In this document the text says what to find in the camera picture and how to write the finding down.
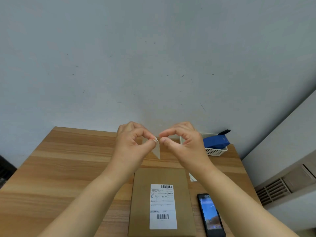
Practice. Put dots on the white plastic basket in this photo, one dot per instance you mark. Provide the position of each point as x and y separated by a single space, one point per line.
214 151

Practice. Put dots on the person's left thumb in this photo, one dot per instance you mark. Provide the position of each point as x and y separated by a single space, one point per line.
145 146

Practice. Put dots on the brown cardboard parcel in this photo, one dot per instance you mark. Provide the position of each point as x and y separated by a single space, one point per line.
160 202

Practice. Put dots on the person's right hand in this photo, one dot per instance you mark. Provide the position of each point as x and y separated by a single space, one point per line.
190 150

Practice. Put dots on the white air conditioner unit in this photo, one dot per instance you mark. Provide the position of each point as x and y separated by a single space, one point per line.
286 180

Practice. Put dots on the black marker pen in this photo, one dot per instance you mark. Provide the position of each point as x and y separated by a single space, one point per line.
224 132

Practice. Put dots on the black smartphone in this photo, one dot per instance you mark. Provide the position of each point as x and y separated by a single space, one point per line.
211 215

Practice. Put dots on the person's right thumb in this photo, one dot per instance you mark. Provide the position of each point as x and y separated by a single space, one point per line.
169 143

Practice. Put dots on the person's left forearm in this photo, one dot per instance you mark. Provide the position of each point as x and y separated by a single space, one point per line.
86 207

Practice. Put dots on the white shipping label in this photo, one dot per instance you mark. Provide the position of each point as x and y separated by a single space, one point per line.
163 207

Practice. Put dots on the white paper scrap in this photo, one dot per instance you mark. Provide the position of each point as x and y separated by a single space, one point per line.
192 177

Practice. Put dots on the person's right forearm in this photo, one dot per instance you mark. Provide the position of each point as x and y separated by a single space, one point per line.
242 209

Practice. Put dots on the translucent sticker backing paper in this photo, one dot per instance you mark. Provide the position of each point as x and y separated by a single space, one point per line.
156 149

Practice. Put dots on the person's left hand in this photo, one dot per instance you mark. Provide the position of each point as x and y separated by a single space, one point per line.
127 150

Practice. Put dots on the blue packet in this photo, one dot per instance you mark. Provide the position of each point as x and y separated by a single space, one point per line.
216 141

